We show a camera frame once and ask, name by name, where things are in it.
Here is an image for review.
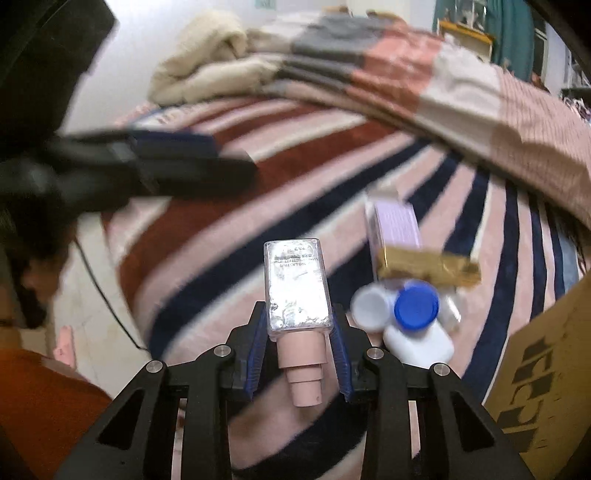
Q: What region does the striped bed sheet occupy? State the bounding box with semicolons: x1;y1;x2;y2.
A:
102;96;583;480

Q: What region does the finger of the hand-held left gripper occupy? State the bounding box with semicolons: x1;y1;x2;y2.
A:
60;129;221;160
133;157;258;198

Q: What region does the person's orange shirt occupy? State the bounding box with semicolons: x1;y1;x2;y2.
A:
0;348;113;480

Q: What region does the cardboard box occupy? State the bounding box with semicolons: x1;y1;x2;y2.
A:
482;271;591;480

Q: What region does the blue cap bottle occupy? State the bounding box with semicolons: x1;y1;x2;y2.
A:
393;281;462;333

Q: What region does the white plastic bottle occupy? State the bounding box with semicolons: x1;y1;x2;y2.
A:
382;318;456;368

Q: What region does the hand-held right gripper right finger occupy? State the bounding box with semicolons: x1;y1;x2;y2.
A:
329;304;536;480

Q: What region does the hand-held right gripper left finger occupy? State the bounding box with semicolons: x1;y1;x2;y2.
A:
55;302;269;480

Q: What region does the yellow wooden frame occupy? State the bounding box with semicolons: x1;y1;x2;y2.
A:
438;18;495;62

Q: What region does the purple box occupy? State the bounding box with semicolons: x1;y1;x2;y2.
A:
364;193;424;278

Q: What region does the patchwork quilt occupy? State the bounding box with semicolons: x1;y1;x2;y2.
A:
247;13;591;223

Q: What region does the black cable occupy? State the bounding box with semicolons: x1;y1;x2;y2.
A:
73;236;154;352

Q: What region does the white round lid jar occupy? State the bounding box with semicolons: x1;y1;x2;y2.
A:
350;281;399;332

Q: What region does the gold foil packet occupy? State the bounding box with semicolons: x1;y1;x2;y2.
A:
376;244;482;288

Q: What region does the teal curtain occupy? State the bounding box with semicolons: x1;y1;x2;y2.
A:
433;0;537;80

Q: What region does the cream fluffy blanket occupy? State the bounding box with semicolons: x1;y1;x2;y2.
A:
148;11;280;105

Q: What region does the clear bottle with pink cap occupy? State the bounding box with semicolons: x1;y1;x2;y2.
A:
263;237;334;409

